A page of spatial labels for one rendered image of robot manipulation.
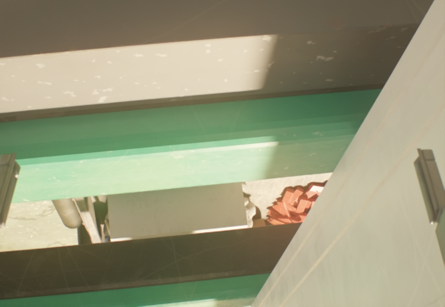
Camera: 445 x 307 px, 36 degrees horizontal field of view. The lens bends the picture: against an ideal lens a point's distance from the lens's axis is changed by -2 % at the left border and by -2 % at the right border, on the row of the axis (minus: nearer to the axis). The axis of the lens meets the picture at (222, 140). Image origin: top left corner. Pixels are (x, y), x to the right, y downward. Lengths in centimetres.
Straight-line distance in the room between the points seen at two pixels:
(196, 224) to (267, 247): 48
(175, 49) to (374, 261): 8
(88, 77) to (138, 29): 2
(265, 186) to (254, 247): 64
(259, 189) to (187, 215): 20
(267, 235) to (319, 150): 21
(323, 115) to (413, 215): 4
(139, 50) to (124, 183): 5
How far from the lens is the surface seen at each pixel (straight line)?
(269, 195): 109
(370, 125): 18
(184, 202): 89
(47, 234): 323
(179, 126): 19
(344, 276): 22
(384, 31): 17
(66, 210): 111
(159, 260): 40
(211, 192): 89
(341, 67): 18
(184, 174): 20
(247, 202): 105
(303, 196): 108
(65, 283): 40
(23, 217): 299
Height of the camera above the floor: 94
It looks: 23 degrees down
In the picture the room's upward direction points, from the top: 172 degrees clockwise
